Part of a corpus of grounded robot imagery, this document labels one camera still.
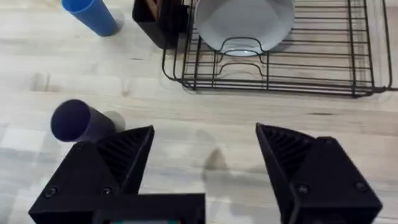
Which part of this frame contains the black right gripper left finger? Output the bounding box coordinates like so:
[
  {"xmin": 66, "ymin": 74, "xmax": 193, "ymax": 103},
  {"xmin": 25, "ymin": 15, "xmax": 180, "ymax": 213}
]
[{"xmin": 28, "ymin": 124, "xmax": 155, "ymax": 217}]

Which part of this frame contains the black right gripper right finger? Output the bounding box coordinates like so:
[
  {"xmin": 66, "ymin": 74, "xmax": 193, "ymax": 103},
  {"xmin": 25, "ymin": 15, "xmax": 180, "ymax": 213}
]
[{"xmin": 255, "ymin": 122, "xmax": 384, "ymax": 224}]

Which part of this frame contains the grey plate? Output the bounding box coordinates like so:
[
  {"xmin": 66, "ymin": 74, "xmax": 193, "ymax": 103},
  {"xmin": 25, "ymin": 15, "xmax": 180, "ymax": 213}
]
[{"xmin": 193, "ymin": 0, "xmax": 295, "ymax": 58}]

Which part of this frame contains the dark purple cup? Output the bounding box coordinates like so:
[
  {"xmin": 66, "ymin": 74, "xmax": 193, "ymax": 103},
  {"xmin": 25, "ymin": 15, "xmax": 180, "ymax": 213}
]
[{"xmin": 50, "ymin": 98, "xmax": 119, "ymax": 144}]

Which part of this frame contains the black wire dish rack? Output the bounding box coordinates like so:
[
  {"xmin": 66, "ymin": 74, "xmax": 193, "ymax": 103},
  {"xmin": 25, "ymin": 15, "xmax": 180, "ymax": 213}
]
[{"xmin": 161, "ymin": 0, "xmax": 398, "ymax": 99}]

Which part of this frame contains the blue cup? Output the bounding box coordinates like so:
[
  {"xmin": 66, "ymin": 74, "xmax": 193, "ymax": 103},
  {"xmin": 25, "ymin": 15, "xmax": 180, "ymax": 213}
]
[{"xmin": 60, "ymin": 0, "xmax": 120, "ymax": 37}]

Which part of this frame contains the black cutlery holder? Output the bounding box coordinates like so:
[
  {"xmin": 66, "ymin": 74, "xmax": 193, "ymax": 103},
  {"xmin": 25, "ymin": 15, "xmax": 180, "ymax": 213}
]
[{"xmin": 131, "ymin": 0, "xmax": 190, "ymax": 50}]

